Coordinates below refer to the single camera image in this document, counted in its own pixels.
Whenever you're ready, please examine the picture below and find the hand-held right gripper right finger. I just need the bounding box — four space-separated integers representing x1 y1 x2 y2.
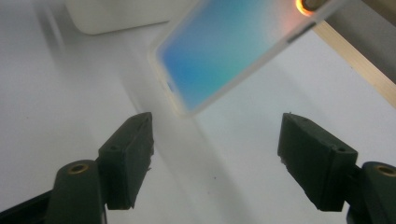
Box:
276 112 359 213

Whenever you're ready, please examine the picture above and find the white plastic bin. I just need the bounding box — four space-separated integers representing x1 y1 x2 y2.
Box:
64 0 200 35

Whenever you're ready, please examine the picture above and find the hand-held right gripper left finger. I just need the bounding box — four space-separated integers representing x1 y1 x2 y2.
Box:
97 111 155 211

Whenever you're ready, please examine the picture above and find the white table sheet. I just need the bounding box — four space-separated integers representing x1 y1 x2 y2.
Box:
0 0 396 224

